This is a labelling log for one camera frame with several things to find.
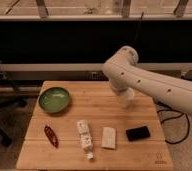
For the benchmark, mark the red chili pepper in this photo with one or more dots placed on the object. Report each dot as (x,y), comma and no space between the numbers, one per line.
(51,136)

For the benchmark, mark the yellowish translucent end effector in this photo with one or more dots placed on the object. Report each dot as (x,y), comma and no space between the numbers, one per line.
(122,99)

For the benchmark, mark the white labelled bottle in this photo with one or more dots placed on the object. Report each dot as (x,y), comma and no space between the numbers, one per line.
(85,138)

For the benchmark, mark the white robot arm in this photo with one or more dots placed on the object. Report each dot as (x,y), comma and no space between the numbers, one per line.
(122,72)

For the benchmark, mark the black smartphone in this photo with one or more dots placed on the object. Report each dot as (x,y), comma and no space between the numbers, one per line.
(137,133)

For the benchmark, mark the white rectangular box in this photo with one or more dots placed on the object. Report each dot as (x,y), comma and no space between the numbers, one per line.
(109,138)

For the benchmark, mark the green ceramic bowl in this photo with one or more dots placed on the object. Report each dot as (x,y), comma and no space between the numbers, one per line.
(54,99)

